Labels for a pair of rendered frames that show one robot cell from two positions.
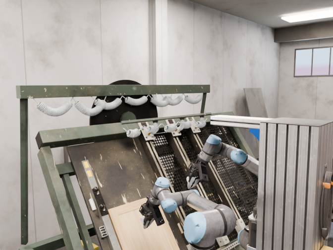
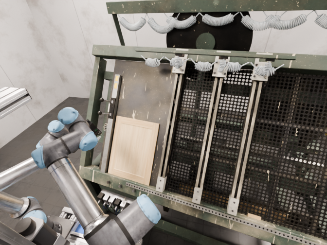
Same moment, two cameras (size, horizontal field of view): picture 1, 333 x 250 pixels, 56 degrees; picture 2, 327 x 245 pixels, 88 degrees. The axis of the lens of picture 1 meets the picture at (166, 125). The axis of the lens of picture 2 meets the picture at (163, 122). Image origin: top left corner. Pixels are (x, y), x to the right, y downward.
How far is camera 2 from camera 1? 2.14 m
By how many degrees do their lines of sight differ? 66
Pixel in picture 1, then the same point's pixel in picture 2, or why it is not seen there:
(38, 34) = not seen: outside the picture
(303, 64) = not seen: outside the picture
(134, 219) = (130, 131)
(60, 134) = (104, 50)
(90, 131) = (125, 51)
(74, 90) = (146, 6)
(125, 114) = (201, 35)
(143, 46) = not seen: outside the picture
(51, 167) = (94, 73)
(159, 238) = (140, 154)
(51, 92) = (127, 8)
